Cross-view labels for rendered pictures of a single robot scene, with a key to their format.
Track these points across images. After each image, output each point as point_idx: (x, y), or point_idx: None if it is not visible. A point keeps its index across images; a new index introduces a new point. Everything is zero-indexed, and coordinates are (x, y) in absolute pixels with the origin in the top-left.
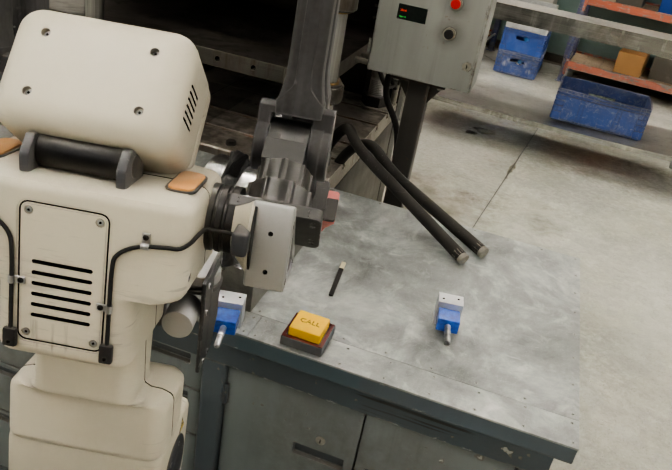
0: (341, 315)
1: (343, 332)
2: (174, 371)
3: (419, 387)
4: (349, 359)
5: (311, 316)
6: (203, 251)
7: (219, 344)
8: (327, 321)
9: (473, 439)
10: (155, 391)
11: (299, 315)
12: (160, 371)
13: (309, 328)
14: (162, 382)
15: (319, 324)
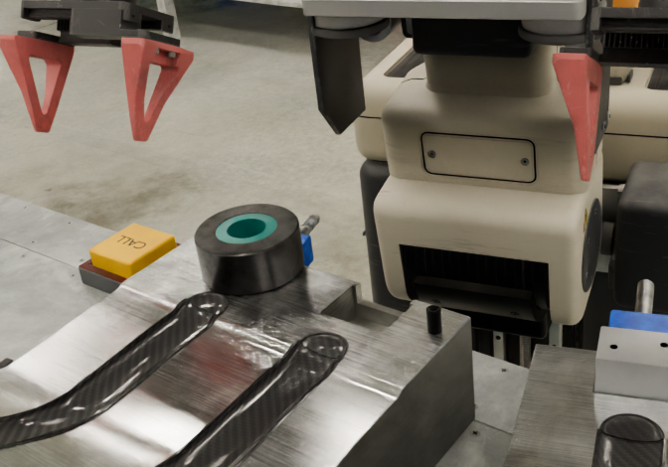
0: (32, 318)
1: (62, 286)
2: (393, 102)
3: (29, 214)
4: (95, 244)
5: (119, 251)
6: None
7: (310, 216)
8: (97, 244)
9: None
10: (419, 75)
11: (140, 252)
12: (412, 96)
13: (141, 233)
14: (410, 84)
15: (116, 239)
